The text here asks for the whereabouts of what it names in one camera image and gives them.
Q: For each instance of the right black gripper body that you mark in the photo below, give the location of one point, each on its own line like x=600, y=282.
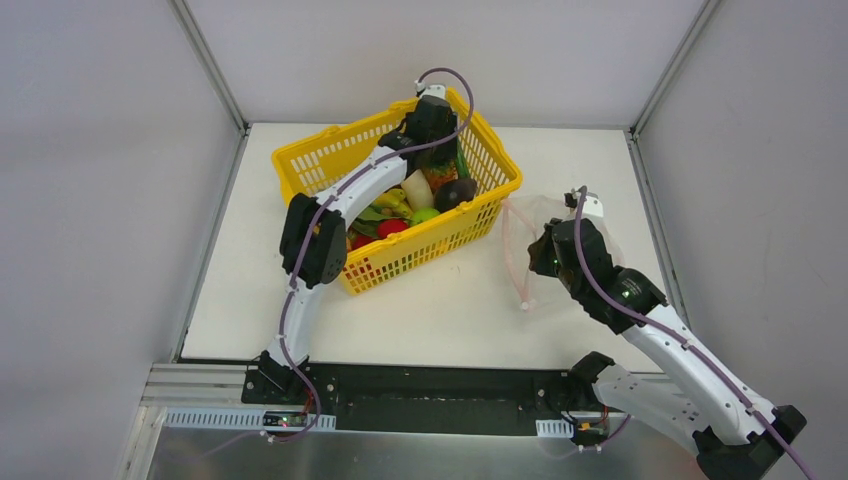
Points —
x=544, y=248

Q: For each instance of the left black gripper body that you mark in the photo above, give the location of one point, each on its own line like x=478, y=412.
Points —
x=436, y=142

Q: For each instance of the yellow banana bunch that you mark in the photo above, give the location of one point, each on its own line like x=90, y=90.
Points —
x=393, y=203

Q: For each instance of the yellow plastic basket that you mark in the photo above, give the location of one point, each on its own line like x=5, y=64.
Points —
x=312, y=164

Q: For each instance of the toy pineapple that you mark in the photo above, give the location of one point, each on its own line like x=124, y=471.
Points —
x=439, y=167

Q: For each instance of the white radish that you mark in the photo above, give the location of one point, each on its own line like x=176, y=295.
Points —
x=418, y=193

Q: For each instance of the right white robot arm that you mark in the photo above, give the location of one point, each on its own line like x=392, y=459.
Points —
x=733, y=432

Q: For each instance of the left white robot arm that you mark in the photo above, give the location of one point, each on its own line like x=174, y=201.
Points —
x=313, y=244

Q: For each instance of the green cucumber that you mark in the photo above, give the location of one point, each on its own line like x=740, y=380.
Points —
x=462, y=168

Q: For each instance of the dark avocado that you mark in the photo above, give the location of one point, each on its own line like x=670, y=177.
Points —
x=451, y=194

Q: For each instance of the green apple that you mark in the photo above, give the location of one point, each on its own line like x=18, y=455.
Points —
x=423, y=215

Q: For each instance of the red tomato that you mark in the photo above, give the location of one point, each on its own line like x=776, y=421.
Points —
x=391, y=226

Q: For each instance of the green leafy vegetable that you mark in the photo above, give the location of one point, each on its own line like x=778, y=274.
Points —
x=367, y=222

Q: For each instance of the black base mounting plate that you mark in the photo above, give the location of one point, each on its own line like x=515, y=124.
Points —
x=431, y=400

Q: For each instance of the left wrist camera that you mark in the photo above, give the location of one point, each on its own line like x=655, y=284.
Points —
x=436, y=90

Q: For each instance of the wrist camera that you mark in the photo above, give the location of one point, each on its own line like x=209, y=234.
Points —
x=436, y=90
x=592, y=206

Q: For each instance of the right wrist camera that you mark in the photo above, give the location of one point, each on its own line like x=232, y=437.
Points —
x=592, y=206

